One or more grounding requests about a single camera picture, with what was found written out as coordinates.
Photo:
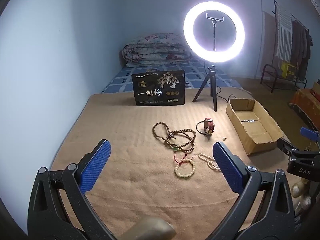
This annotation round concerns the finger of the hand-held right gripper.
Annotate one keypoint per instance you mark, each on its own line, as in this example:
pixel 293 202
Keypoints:
pixel 310 134
pixel 291 152

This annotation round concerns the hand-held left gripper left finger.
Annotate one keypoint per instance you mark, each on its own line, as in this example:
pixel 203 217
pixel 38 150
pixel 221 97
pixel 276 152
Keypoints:
pixel 96 165

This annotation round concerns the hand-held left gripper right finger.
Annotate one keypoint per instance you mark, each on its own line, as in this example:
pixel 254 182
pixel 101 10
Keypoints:
pixel 228 167

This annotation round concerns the cardboard box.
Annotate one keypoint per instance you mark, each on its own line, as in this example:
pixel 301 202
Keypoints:
pixel 252 127

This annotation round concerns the orange cloth covered table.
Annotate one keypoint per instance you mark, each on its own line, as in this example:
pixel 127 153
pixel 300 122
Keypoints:
pixel 303 102

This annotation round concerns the brown wooden box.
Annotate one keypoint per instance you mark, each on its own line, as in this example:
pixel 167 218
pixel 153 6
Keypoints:
pixel 316 90

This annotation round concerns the black bangle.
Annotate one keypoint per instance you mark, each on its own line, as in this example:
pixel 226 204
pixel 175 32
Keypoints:
pixel 197 127

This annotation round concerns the yellow box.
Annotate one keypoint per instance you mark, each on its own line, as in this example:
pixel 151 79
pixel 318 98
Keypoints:
pixel 287 69

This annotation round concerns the black clothes rack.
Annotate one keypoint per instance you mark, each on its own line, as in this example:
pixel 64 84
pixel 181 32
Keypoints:
pixel 271 72

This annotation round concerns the tan blurred object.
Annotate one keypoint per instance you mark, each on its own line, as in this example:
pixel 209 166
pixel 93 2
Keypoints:
pixel 152 227

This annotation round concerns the black tripod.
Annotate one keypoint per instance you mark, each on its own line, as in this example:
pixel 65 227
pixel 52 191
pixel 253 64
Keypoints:
pixel 212 85

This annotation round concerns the dark hanging clothes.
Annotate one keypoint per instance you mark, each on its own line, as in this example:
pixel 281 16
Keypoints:
pixel 301 47

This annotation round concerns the black snack bag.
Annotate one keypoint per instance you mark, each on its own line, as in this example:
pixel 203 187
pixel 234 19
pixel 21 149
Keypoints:
pixel 157 90

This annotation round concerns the white striped towel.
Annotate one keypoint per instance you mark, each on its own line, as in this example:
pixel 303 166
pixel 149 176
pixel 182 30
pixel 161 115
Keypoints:
pixel 283 32

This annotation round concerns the folded floral quilt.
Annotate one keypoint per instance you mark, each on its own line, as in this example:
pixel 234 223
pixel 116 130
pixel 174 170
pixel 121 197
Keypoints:
pixel 155 48

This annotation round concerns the metal phone holder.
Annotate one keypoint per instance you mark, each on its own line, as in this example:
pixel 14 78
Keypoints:
pixel 214 30

